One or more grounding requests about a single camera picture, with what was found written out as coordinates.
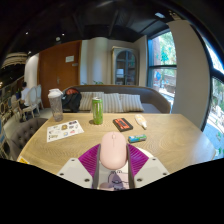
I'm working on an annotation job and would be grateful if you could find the cream squeeze tube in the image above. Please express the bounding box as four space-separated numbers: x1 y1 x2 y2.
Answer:
134 114 148 130

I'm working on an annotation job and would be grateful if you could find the small teal pack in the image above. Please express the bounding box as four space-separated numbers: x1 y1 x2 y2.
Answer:
128 133 148 144

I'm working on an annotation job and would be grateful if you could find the clear shaker bottle white lid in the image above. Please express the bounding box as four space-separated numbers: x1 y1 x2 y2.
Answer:
47 88 64 123

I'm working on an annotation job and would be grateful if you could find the curved brown sofa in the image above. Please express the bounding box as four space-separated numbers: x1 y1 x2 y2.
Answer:
61 84 172 115

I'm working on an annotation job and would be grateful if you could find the black and red backpack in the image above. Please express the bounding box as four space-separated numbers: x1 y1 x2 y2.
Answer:
61 87 83 113

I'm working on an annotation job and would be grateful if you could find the dark-framed window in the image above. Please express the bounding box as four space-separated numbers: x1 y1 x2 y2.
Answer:
147 29 178 108
201 36 224 158

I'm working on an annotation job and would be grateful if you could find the group of ceiling spot lights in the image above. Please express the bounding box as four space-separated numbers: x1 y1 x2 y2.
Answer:
26 31 67 55

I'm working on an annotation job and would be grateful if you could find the pink computer mouse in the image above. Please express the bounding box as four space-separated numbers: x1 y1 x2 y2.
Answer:
99 131 128 170

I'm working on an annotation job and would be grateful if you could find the arched glass-door cabinet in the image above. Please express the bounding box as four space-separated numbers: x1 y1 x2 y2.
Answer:
111 46 140 86

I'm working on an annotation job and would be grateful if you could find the black and red box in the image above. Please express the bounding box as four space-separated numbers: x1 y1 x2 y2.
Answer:
112 117 134 133

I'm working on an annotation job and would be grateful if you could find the group of white chairs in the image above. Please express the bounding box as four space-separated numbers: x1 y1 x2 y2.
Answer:
20 84 44 122

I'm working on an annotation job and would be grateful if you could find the green drink can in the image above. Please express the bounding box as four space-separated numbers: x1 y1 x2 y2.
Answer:
91 96 104 126

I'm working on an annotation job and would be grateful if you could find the white sticker sheet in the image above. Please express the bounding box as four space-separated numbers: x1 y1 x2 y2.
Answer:
46 119 85 143

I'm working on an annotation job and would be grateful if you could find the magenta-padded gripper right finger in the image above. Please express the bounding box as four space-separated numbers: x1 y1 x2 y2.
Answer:
126 143 171 190

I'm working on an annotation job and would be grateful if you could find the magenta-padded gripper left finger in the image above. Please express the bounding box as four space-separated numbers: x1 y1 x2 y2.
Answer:
57 143 102 190

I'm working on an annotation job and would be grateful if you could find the striped cushion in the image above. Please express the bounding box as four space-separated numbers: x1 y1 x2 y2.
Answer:
119 93 145 113
101 92 124 114
78 91 105 112

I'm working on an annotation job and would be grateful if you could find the grey tufted armchair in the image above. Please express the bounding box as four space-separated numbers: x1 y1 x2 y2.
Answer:
9 117 49 161

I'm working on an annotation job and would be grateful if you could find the person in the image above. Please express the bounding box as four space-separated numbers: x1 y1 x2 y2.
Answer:
19 81 31 109

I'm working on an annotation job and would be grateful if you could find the brown wooden door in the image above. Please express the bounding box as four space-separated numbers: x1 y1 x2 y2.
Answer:
37 40 83 108

